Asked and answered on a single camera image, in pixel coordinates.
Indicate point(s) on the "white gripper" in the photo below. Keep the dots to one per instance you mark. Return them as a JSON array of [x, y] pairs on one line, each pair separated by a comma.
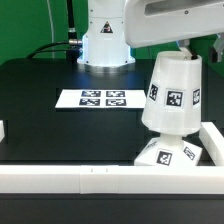
[[152, 22]]

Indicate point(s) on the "white lamp shade cone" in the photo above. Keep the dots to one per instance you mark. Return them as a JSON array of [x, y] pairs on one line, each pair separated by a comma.
[[173, 103]]

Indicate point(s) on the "white lamp base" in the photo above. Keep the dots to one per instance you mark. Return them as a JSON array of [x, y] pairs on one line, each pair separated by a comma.
[[169, 151]]

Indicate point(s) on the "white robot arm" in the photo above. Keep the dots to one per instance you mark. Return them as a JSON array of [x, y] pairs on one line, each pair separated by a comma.
[[117, 26]]

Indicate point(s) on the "white marker sheet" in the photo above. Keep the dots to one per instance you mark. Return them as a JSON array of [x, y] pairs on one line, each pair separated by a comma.
[[101, 99]]

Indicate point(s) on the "white left fence piece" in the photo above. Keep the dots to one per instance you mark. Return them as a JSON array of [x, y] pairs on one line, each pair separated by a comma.
[[2, 132]]

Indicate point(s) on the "white front fence rail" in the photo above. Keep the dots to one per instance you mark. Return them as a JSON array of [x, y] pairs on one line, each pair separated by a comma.
[[110, 179]]

